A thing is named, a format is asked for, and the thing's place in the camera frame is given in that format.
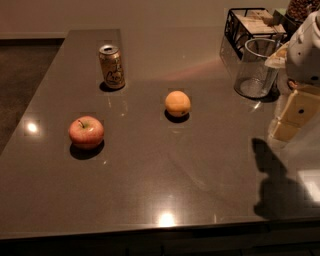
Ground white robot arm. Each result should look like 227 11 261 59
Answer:
265 11 320 142

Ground clear glass cup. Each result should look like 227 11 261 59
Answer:
234 38 280 99

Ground packets in basket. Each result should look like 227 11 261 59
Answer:
236 10 286 34

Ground jar of nuts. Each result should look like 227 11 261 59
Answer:
286 0 320 22

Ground orange fruit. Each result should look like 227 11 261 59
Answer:
165 91 191 117

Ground LaCroix soda can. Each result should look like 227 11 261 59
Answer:
99 44 125 90

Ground red apple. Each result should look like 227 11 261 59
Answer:
68 116 104 150

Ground black wire basket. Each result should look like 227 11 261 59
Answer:
224 8 287 58

